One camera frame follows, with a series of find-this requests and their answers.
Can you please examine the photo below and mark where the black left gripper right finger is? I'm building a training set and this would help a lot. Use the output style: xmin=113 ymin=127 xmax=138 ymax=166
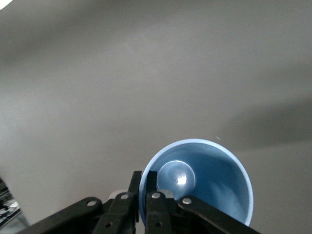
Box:
xmin=145 ymin=171 xmax=262 ymax=234

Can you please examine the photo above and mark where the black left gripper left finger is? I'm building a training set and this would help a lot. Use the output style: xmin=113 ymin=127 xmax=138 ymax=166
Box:
xmin=16 ymin=170 xmax=143 ymax=234

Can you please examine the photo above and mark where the light blue cup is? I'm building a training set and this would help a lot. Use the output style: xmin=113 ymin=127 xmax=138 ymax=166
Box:
xmin=138 ymin=138 xmax=254 ymax=227

